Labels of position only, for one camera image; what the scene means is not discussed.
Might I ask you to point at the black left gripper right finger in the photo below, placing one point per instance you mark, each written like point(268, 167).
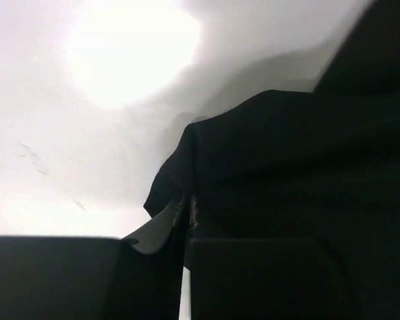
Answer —
point(267, 264)

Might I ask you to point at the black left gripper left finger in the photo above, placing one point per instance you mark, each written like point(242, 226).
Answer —
point(136, 277)

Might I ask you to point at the black shorts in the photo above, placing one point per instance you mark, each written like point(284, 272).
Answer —
point(322, 165)

